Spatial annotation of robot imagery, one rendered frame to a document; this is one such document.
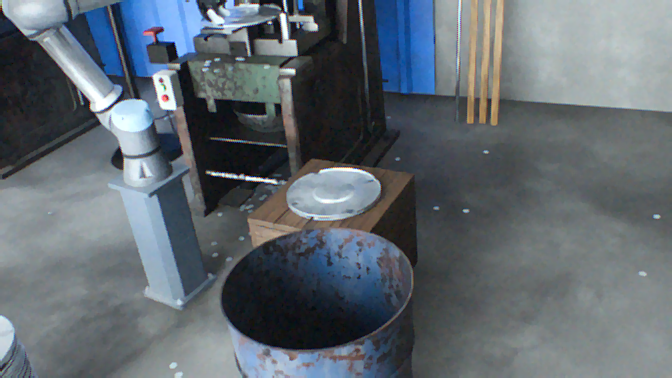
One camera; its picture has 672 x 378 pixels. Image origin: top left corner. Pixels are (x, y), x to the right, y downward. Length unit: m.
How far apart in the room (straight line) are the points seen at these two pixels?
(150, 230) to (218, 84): 0.64
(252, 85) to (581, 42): 1.75
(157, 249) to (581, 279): 1.37
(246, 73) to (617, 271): 1.43
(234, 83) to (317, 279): 0.96
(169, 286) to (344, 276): 0.73
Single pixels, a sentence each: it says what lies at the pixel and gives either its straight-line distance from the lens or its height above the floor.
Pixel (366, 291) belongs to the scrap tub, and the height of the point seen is 0.30.
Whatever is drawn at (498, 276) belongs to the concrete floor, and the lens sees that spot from 2.11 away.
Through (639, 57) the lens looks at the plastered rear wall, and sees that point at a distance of 3.33.
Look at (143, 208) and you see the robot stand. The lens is 1.96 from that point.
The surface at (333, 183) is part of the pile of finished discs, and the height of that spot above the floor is 0.37.
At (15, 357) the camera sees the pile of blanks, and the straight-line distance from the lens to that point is 1.67.
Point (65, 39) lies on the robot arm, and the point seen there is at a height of 0.89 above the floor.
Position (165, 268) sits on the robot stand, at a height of 0.16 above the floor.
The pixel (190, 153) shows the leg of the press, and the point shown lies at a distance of 2.48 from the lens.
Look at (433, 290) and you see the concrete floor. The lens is 2.04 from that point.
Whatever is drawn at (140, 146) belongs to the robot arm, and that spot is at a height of 0.57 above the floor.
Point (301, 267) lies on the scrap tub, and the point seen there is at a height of 0.37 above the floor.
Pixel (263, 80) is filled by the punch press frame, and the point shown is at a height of 0.58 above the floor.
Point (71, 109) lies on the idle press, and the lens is 3.79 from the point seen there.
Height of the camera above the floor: 1.30
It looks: 30 degrees down
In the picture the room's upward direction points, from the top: 6 degrees counter-clockwise
